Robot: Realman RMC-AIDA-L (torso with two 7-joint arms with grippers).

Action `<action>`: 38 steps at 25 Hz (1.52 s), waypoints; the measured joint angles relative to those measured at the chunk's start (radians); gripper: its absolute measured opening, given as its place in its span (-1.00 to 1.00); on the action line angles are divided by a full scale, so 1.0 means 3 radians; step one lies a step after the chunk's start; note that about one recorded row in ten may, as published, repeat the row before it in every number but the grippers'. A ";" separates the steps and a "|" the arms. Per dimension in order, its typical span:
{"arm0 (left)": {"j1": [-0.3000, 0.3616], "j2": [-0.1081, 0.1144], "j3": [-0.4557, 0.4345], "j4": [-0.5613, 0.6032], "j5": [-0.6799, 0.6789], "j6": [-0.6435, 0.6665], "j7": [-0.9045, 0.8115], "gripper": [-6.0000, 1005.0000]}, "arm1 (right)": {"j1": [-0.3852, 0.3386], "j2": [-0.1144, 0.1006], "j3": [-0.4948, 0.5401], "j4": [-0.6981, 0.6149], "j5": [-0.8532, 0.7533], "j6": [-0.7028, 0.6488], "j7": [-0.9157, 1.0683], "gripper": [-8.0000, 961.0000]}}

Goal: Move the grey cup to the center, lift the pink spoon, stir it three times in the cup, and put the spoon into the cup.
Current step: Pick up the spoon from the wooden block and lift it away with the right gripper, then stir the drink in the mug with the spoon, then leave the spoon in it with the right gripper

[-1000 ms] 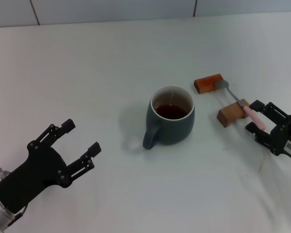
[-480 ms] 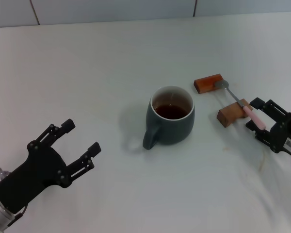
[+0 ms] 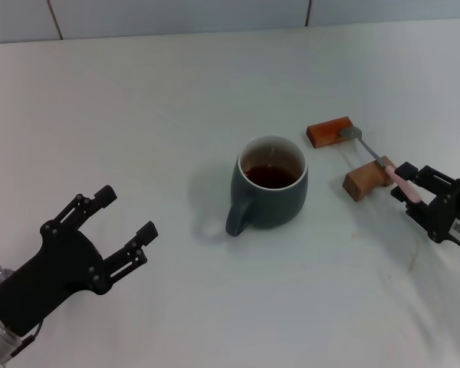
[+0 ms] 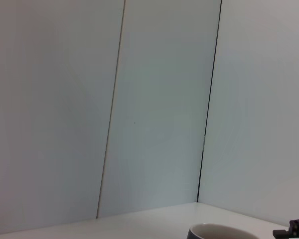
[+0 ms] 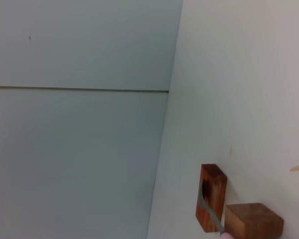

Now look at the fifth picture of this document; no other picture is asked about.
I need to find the reddish wooden spoon rest block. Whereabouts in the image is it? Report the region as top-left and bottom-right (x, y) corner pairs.
(195, 163), (227, 234)

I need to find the light brown wooden block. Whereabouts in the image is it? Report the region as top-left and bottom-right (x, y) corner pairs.
(225, 203), (285, 239)

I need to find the pink handled metal spoon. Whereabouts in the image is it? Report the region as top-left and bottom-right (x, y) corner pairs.
(198, 180), (231, 239)

